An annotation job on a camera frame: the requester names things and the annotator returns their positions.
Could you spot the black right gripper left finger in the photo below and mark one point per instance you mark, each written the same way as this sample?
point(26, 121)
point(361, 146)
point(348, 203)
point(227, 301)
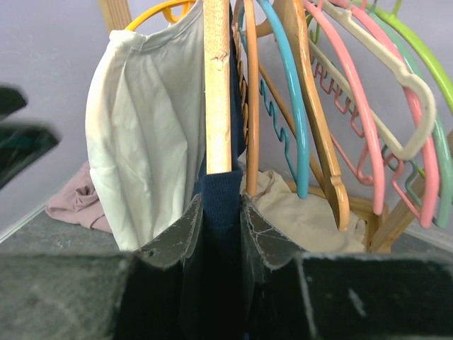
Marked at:
point(152, 293)

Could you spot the cream cloth in rack base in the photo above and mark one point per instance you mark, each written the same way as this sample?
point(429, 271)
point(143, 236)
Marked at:
point(307, 222)

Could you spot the wooden hanger under navy shirt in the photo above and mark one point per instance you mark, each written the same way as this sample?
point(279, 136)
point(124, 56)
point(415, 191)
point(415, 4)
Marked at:
point(217, 92)

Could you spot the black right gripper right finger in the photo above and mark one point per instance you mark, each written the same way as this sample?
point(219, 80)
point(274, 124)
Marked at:
point(290, 293)

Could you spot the peach orange plastic hanger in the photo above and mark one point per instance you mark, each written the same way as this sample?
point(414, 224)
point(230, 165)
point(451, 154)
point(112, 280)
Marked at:
point(245, 36)

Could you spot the lime green hanger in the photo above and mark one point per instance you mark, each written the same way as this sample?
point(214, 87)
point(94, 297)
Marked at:
point(397, 28)

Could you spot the mauve pink crumpled garment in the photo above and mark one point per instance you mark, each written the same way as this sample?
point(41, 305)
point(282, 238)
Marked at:
point(78, 203)

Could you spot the navy blue t shirt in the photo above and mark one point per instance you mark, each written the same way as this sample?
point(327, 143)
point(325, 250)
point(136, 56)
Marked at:
point(221, 303)

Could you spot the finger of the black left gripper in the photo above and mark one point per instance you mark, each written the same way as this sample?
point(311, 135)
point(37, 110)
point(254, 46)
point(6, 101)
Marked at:
point(12, 99)
point(22, 144)

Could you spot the pink plastic hanger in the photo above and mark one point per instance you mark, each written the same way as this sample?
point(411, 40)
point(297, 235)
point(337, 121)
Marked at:
point(350, 99)
point(418, 95)

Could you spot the wooden clothes rack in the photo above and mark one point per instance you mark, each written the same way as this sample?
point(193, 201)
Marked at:
point(382, 230)

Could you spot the white printed t shirt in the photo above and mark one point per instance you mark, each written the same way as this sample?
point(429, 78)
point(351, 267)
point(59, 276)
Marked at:
point(145, 127)

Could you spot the wooden hanger with bar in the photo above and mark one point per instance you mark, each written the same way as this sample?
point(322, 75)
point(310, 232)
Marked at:
point(310, 134)

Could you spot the mint green hanger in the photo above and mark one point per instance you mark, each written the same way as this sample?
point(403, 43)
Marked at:
point(442, 149)

